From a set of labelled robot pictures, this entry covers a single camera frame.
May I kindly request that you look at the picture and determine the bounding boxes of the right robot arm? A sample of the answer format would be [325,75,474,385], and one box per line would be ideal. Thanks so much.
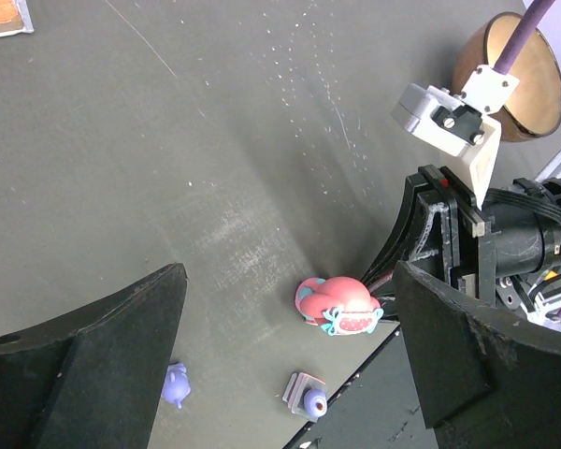
[362,166,561,316]

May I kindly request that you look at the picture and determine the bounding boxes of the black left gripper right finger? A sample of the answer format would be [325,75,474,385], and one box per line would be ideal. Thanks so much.
[393,262,561,448]

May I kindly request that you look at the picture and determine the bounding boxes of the white wire wooden shelf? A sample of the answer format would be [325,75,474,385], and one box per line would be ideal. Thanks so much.
[0,0,35,37]

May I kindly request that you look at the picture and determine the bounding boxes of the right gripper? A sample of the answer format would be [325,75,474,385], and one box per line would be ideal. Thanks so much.
[362,166,496,321]

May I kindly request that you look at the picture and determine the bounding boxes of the small purple bear toy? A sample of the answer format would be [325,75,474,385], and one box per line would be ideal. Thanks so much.
[161,362,191,410]

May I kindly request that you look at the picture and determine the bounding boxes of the small purple toy piece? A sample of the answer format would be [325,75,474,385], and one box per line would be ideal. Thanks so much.
[281,371,328,423]

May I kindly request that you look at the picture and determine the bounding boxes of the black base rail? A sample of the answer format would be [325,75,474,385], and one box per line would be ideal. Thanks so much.
[285,328,438,449]

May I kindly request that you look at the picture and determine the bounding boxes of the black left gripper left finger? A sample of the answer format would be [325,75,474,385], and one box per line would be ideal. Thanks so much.
[0,263,187,448]

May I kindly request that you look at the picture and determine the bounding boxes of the wooden round block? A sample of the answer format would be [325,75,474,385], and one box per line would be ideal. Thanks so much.
[452,11,561,143]

